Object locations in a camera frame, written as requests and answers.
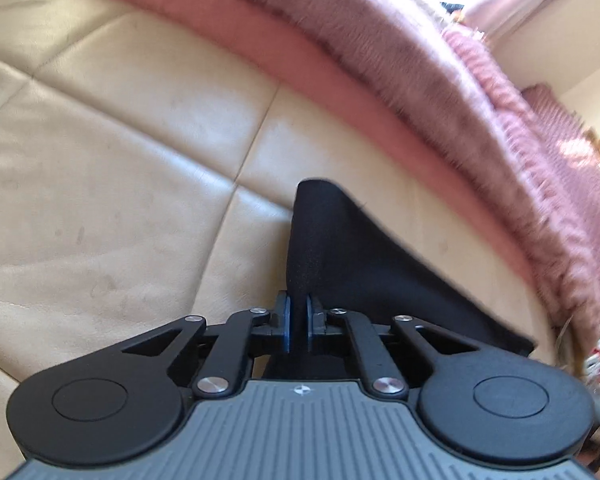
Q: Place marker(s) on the beige leather sofa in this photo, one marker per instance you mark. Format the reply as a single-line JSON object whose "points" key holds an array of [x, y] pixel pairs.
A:
{"points": [[130, 160]]}

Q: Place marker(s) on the pink knitted blanket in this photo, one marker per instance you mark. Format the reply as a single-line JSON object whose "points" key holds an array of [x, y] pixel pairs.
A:
{"points": [[555, 125]]}

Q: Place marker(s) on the pink fluffy blanket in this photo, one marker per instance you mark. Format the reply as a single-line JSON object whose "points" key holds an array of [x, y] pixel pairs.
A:
{"points": [[430, 70]]}

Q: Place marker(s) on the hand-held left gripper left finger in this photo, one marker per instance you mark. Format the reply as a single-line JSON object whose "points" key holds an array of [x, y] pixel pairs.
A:
{"points": [[287, 322]]}

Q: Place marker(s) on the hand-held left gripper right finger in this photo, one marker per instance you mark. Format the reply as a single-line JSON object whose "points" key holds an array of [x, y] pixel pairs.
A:
{"points": [[310, 322]]}

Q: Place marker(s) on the black pants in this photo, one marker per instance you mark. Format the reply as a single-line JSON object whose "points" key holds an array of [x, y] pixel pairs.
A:
{"points": [[350, 265]]}

